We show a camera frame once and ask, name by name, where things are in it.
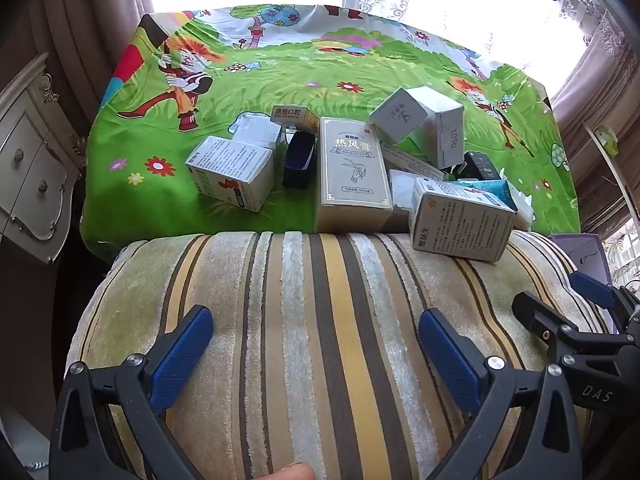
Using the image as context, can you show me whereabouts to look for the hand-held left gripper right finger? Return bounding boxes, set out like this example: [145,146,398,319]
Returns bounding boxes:
[419,310,592,480]

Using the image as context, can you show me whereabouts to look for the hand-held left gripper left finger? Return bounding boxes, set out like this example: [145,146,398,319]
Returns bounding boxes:
[49,305,215,480]

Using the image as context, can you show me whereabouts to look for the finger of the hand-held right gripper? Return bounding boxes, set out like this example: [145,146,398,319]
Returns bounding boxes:
[512,291,623,367]
[569,271,640,313]

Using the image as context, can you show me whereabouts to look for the long white text box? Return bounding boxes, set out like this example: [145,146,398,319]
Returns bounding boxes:
[380,142,447,182]

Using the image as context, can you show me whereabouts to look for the tall beige box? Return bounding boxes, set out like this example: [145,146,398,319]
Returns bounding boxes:
[314,116,394,234]

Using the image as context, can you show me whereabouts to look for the person's left hand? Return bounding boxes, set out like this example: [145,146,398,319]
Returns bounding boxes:
[265,462,317,480]

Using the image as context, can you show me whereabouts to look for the purple box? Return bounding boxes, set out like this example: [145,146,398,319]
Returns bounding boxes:
[547,232,615,282]

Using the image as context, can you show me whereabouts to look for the white plastic piece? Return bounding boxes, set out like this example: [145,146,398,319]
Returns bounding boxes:
[507,185,537,232]

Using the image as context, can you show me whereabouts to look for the white shelf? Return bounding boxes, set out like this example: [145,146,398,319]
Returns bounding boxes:
[590,125,640,246]

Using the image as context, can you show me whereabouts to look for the white box with text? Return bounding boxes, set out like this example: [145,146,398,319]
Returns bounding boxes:
[408,177,518,263]

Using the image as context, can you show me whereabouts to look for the striped plush cushion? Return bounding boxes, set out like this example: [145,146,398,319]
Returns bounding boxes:
[65,231,613,480]

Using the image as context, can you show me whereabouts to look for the light teal box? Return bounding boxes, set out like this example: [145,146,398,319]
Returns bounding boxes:
[467,179,519,212]

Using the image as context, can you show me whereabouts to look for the green packet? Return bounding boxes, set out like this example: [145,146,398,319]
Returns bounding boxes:
[595,125,621,153]

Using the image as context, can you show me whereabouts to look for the black box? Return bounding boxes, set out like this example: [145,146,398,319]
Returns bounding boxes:
[451,151,502,182]

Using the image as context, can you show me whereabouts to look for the white box with orange mark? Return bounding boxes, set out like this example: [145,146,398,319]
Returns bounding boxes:
[185,136,276,213]

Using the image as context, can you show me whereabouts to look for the brown drape curtain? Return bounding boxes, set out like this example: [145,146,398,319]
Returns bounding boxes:
[37,0,157,131]
[547,7,640,241]

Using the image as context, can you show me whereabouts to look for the dark blue box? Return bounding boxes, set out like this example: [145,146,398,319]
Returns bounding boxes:
[282,130,317,190]

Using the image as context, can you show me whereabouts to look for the white carved cabinet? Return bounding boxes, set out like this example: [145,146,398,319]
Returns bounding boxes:
[0,52,86,265]

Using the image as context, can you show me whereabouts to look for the grey white cube box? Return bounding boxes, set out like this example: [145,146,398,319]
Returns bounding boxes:
[368,86,466,171]

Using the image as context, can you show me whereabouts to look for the small beige box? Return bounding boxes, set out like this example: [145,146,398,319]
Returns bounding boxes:
[270,105,321,135]

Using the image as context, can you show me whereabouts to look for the green cartoon printed cloth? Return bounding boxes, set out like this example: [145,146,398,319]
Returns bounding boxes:
[80,4,582,263]

